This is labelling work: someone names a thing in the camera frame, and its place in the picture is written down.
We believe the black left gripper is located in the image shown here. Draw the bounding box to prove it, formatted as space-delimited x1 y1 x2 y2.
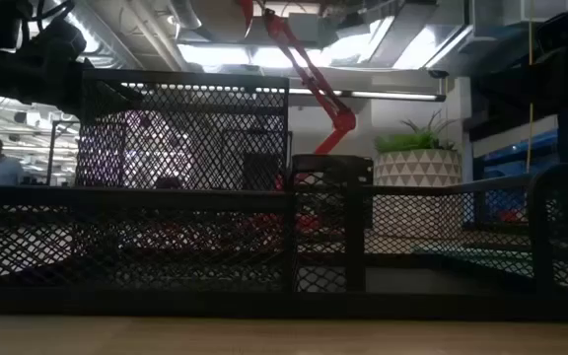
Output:
0 46 145 119

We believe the black mesh desk organizer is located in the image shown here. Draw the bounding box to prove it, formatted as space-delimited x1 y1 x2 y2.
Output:
0 68 568 320

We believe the person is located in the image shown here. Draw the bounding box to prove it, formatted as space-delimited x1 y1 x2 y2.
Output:
0 136 26 186

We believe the long ceiling light bar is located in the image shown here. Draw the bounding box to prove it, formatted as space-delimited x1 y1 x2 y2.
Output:
288 87 447 104

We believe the succulent in white triangle-pattern pot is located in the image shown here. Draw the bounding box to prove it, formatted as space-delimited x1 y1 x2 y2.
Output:
373 110 463 241

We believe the teal sticky note pad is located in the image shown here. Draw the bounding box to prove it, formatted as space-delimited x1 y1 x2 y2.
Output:
411 244 535 278

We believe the small red background box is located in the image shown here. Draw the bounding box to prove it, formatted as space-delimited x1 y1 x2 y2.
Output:
498 209 526 224

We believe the black background frame stand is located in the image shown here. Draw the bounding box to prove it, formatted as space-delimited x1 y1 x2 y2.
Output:
45 119 82 187

